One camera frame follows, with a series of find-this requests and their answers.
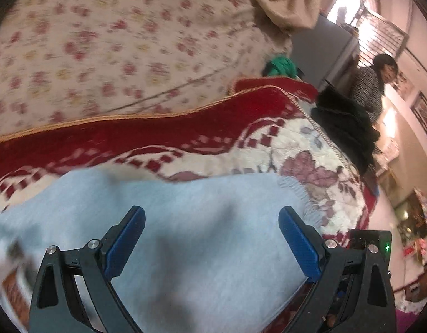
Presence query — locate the red floral blanket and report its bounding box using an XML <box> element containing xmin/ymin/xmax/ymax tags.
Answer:
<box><xmin>0</xmin><ymin>76</ymin><xmax>380</xmax><ymax>333</ymax></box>

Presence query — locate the window with metal grille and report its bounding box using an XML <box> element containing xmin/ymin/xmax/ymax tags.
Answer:
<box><xmin>330</xmin><ymin>0</ymin><xmax>410</xmax><ymax>67</ymax></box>

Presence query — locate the framed wall picture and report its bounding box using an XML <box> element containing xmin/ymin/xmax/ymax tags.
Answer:
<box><xmin>410</xmin><ymin>92</ymin><xmax>427</xmax><ymax>147</ymax></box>

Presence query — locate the pink floral bed sheet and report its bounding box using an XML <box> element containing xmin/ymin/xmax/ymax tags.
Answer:
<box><xmin>0</xmin><ymin>0</ymin><xmax>294</xmax><ymax>137</ymax></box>

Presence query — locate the cluttered shelf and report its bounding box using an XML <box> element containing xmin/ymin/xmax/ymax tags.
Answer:
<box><xmin>394</xmin><ymin>187</ymin><xmax>427</xmax><ymax>268</ymax></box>

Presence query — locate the green cloth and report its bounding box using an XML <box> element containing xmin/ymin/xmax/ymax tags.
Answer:
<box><xmin>265</xmin><ymin>55</ymin><xmax>298</xmax><ymax>79</ymax></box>

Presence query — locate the black coat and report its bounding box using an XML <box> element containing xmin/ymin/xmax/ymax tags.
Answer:
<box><xmin>310</xmin><ymin>87</ymin><xmax>381</xmax><ymax>178</ymax></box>

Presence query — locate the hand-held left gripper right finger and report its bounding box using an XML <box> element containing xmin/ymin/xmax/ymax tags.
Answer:
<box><xmin>277</xmin><ymin>205</ymin><xmax>397</xmax><ymax>333</ymax></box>

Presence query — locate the light blue towel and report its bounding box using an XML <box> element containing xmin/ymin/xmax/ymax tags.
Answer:
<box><xmin>0</xmin><ymin>168</ymin><xmax>325</xmax><ymax>333</ymax></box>

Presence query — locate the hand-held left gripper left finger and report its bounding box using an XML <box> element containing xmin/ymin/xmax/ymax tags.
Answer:
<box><xmin>28</xmin><ymin>205</ymin><xmax>146</xmax><ymax>333</ymax></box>

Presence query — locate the small wall picture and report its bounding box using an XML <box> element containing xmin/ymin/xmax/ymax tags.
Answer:
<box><xmin>395</xmin><ymin>71</ymin><xmax>416</xmax><ymax>100</ymax></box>

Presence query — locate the grey cabinet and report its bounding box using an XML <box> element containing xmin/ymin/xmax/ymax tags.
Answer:
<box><xmin>290</xmin><ymin>13</ymin><xmax>360</xmax><ymax>92</ymax></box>

